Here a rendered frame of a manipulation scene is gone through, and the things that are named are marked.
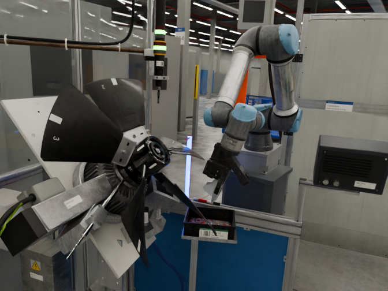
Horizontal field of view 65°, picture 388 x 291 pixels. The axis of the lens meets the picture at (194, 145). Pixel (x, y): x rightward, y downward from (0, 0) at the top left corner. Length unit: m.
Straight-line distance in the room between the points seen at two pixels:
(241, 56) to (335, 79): 1.60
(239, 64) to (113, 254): 0.84
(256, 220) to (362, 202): 1.66
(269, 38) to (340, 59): 1.55
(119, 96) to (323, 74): 1.97
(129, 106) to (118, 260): 0.53
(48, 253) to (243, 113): 0.83
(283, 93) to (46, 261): 1.15
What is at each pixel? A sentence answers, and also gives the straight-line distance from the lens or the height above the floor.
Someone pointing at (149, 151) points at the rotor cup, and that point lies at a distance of 0.98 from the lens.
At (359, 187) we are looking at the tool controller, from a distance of 1.41.
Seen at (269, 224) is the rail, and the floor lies 0.82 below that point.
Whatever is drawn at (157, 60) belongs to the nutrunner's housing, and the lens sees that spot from 1.09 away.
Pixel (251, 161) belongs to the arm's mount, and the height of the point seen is 1.05.
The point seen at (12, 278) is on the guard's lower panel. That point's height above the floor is 0.49.
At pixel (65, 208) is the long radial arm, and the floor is 1.11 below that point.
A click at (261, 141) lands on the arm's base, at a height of 1.16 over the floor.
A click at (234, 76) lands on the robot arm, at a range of 1.23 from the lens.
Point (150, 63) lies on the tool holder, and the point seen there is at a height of 1.50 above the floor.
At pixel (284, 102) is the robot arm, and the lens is 1.46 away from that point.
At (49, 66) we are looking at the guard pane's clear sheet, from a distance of 1.72.
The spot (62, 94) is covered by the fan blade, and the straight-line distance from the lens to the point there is 0.91.
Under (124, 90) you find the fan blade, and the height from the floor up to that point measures 1.40.
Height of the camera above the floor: 1.48
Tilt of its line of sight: 13 degrees down
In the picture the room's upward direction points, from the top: 3 degrees clockwise
